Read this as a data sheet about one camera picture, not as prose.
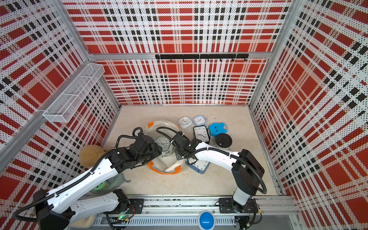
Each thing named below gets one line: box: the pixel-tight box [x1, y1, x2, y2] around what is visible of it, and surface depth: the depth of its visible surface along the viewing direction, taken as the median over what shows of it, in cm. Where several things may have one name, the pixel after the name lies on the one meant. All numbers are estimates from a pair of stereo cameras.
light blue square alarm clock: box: [193, 115, 207, 127], surface depth 110 cm
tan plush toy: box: [79, 144, 106, 170], surface depth 74 cm
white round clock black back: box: [214, 133, 233, 149], surface depth 98 cm
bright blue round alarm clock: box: [208, 122, 229, 138], surface depth 104 cm
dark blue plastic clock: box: [185, 159, 211, 175], surface depth 86 cm
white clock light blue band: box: [177, 115, 193, 129], surface depth 110 cm
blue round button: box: [197, 210, 216, 230], surface depth 69 cm
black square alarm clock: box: [193, 125, 211, 145], surface depth 103 cm
